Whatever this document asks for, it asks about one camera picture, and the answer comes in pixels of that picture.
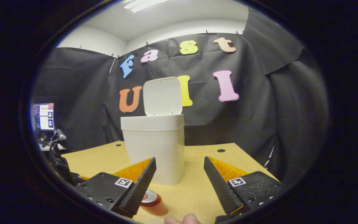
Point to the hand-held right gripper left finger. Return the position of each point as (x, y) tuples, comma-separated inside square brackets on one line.
[(140, 186)]

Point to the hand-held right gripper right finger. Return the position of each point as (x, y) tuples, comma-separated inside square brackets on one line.
[(219, 186)]

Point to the red pop can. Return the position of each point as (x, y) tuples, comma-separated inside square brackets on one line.
[(157, 205)]

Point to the white desktop garbage bin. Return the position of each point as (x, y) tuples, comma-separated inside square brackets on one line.
[(154, 146)]

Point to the wooden desktop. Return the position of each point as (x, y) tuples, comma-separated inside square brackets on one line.
[(197, 186)]

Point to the computer monitor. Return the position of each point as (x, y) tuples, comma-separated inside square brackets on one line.
[(46, 119)]

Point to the black backdrop cloth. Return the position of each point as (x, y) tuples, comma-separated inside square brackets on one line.
[(244, 109)]

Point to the ceiling light panel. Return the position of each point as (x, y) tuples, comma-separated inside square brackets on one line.
[(141, 5)]

